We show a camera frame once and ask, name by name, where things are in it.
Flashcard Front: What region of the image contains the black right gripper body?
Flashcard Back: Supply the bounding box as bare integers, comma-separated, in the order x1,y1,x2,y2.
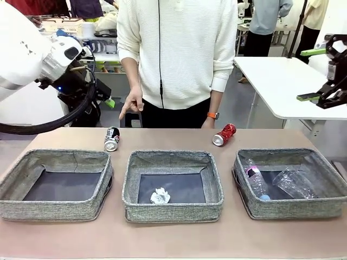
327,61,347,82

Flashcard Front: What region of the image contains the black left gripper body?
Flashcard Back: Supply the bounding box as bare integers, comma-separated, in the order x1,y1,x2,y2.
56,64,112,109

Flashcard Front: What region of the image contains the crushed black drink can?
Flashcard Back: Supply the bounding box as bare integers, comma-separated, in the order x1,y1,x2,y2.
104,126,121,152

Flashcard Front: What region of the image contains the clear plastic cup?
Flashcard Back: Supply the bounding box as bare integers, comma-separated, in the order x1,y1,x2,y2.
272,166,318,200

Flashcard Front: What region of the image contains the white paper ball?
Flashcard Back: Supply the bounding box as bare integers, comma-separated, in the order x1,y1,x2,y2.
150,187,171,204

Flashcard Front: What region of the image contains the clear plastic water bottle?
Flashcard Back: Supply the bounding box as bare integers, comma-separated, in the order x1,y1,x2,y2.
245,158,272,200

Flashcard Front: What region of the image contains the crushed red drink can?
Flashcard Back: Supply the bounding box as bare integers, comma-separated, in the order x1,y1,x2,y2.
213,123,237,147

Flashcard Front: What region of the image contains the person's left forearm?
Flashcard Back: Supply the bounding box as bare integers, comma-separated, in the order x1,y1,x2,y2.
210,54,234,114

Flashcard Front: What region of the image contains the person's right forearm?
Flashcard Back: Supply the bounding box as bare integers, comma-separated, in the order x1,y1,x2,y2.
120,48,142,90

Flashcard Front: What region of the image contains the person's right hand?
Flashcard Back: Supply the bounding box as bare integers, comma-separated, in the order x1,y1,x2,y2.
119,86,145,120

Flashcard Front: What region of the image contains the person's left hand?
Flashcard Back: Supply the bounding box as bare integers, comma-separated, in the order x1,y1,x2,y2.
201,116,215,129

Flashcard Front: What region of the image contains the black backpack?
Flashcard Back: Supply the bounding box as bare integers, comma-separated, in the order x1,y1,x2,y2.
69,100,101,127

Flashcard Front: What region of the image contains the white side table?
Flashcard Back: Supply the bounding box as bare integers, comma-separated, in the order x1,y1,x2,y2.
89,51,121,95

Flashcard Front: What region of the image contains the bystander in yellow top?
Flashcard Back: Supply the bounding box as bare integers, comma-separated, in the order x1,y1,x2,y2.
294,0,330,64

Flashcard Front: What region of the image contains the black stand pole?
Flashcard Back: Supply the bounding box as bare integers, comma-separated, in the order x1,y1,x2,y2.
286,0,310,59

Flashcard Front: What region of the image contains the blue cloth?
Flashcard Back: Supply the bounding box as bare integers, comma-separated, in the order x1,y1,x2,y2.
56,29,82,38

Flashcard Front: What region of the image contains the white paper roll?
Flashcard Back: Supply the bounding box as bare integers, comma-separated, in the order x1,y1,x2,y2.
81,22,95,37

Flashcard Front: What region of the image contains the cream storage crate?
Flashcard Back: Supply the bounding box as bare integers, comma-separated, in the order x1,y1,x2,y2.
40,17,83,33

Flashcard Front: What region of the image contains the white cloth bag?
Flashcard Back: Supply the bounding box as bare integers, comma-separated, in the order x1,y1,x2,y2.
95,12,118,37

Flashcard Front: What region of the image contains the purple garment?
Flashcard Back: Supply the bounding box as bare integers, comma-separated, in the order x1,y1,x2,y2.
69,0,104,20

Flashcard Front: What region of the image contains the bystander in blue shirt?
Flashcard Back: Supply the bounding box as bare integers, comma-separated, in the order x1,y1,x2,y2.
245,0,294,57

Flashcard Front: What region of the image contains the red plaid garment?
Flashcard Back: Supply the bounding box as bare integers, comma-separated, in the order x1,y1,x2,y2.
7,0,68,16

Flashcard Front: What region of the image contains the person in white sweater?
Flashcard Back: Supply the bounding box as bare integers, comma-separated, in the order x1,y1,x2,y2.
116,0,239,128

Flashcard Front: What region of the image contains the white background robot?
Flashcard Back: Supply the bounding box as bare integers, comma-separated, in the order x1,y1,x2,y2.
237,0,252,14

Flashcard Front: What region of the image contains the grey fabric basket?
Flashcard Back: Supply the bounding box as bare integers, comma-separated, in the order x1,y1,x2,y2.
121,150,225,223
0,148,114,222
232,147,347,219

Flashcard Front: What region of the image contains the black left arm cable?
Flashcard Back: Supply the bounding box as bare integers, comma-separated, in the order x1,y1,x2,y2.
0,51,97,135

